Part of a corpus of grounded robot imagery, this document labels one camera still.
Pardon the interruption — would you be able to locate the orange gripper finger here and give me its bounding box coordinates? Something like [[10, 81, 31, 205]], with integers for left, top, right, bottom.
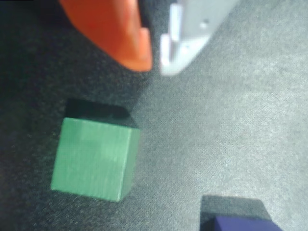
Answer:
[[59, 0, 153, 72]]

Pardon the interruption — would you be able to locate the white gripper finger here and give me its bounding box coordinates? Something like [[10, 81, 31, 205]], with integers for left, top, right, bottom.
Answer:
[[159, 0, 238, 77]]

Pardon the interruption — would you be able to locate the dark grey felt mat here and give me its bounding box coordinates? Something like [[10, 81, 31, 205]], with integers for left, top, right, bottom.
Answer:
[[0, 0, 308, 231]]

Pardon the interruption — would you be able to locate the green wooden cube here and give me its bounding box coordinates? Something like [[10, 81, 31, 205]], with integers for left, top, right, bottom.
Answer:
[[50, 117, 141, 202]]

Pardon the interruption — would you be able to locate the purple wooden cube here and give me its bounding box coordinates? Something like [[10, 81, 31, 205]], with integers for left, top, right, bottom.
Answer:
[[211, 215, 283, 231]]

